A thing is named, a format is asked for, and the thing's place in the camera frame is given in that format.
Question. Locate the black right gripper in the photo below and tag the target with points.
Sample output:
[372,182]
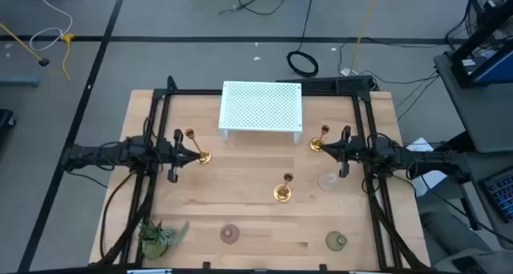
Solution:
[354,150]

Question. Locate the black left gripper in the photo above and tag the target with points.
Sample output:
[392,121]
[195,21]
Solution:
[170,154]

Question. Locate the tall gold candlestick holder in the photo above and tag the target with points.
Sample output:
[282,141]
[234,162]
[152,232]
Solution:
[204,158]

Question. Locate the medium gold candlestick holder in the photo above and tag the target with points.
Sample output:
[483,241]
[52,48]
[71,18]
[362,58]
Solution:
[316,145]

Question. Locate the clear glass vase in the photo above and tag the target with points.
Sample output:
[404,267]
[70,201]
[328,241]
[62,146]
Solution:
[328,182]

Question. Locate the short gold candlestick holder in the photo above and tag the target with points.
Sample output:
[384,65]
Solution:
[282,193]

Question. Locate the pink glass vase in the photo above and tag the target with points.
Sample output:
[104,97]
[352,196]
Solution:
[229,234]

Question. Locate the green glass vase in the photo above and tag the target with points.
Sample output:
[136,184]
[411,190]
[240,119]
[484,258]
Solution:
[335,241]

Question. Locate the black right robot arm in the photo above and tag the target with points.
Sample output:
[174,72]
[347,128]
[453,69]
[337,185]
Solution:
[421,158]

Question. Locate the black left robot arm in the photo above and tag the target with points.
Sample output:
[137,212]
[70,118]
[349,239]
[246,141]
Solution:
[104,151]

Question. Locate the black power strip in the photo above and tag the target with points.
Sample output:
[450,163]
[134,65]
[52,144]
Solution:
[336,83]

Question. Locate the white paper sheet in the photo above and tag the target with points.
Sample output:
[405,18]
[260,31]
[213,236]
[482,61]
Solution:
[421,145]

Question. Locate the white perforated shelf riser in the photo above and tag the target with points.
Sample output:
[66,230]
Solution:
[260,105]

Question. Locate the potted green succulent plant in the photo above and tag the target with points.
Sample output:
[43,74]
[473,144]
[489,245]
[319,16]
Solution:
[154,246]

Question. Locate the person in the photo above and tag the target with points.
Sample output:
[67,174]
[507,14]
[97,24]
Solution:
[449,230]

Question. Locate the grey side desk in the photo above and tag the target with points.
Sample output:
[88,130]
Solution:
[481,118]

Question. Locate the yellow rod with black end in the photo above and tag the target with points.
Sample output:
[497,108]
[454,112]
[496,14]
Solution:
[43,61]

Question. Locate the backlit computer keyboard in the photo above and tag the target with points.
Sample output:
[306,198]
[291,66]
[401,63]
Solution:
[503,194]

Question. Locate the black and blue equipment stand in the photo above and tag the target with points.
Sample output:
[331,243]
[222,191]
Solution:
[493,71]

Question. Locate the black aluminium table frame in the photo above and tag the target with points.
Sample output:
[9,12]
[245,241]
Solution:
[188,92]

